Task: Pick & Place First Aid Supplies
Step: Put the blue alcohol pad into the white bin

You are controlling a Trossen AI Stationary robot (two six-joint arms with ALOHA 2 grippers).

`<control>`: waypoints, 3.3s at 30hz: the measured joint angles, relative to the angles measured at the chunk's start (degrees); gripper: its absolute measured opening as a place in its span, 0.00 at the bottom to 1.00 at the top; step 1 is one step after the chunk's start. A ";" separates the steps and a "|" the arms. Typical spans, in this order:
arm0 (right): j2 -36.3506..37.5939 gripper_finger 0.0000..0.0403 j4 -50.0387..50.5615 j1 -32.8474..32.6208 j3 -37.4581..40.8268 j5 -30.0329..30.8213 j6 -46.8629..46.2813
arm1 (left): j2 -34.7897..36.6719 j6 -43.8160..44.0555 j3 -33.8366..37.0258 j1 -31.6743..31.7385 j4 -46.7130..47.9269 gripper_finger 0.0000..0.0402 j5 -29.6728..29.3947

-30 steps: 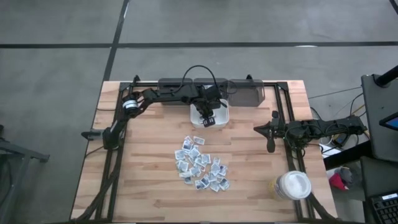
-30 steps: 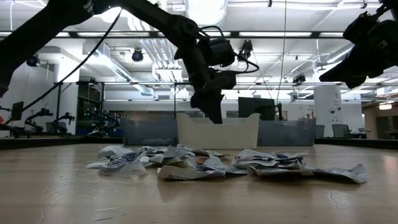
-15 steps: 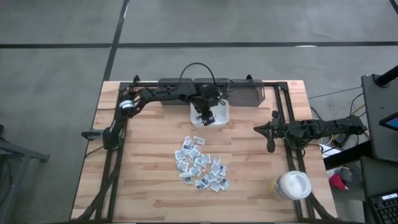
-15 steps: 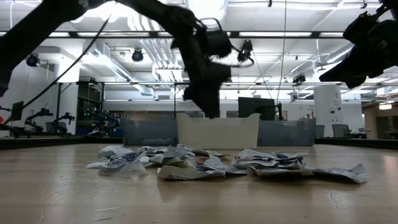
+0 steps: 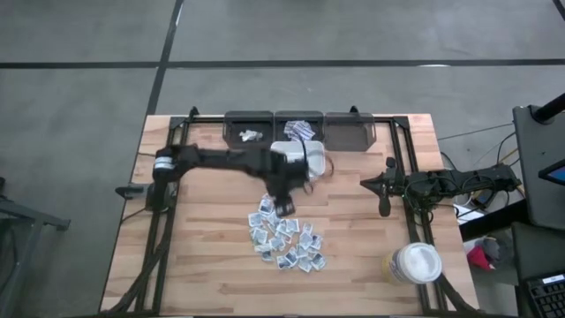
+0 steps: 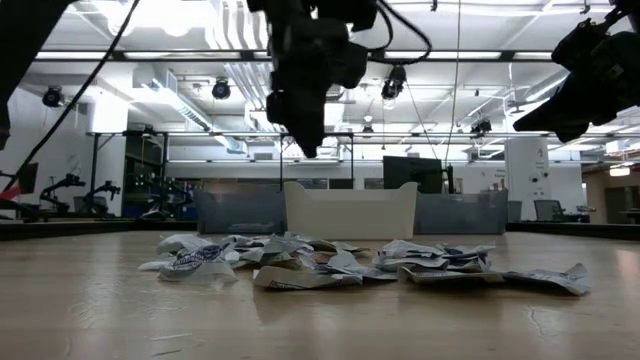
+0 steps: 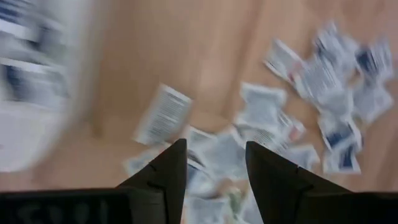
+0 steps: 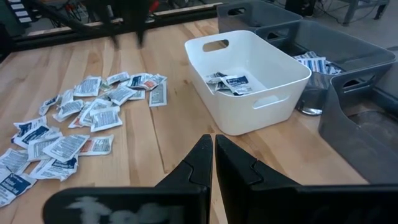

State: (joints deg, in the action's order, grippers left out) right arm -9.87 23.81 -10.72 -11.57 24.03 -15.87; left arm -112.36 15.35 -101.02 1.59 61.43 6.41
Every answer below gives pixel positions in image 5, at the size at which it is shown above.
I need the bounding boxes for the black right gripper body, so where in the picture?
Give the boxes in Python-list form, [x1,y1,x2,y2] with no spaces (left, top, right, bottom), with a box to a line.
[378,157,410,218]

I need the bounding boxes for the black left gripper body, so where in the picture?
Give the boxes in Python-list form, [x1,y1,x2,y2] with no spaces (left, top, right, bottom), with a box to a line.
[264,152,310,200]

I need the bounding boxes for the white plastic bin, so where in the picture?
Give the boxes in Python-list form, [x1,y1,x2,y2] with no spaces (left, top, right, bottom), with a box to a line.
[269,140,328,182]

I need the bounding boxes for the grey plastic bin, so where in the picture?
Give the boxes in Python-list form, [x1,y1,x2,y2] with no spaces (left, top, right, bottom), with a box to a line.
[324,111,378,153]
[274,110,327,143]
[222,110,275,150]

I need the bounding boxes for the white paper sheet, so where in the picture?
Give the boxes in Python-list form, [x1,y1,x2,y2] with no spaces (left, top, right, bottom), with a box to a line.
[453,203,486,226]

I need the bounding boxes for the Lysol wipes canister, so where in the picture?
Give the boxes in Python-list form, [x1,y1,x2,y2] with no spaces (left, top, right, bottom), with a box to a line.
[381,241,443,286]

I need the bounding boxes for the red cloth bag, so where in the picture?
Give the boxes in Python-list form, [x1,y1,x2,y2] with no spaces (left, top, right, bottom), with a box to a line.
[465,245,498,272]

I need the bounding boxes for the grey fabric bundle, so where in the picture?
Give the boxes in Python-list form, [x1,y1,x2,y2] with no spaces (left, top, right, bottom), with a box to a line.
[483,237,502,261]

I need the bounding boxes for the dark grey side cart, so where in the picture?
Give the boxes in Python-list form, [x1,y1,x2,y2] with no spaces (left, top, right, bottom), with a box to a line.
[511,104,565,231]

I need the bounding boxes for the blue screen display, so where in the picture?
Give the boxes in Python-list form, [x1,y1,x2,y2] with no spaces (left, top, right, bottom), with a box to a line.
[538,158,565,186]

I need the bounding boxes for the black keyboard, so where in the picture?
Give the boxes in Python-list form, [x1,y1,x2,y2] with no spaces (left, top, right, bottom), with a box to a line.
[524,272,565,318]

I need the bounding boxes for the grey metal stand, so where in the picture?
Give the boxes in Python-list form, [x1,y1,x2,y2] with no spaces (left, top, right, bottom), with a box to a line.
[0,176,72,318]

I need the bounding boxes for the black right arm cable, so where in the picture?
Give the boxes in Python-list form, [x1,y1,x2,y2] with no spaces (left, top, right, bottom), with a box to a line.
[401,174,491,222]

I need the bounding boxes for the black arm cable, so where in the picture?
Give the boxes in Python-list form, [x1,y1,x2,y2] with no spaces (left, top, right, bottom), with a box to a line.
[298,134,335,195]
[401,174,491,222]

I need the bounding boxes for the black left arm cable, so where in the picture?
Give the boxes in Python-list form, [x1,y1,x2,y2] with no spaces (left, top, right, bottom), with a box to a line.
[298,134,335,195]

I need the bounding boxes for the black cart post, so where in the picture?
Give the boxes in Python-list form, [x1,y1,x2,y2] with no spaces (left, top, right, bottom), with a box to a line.
[531,92,565,125]

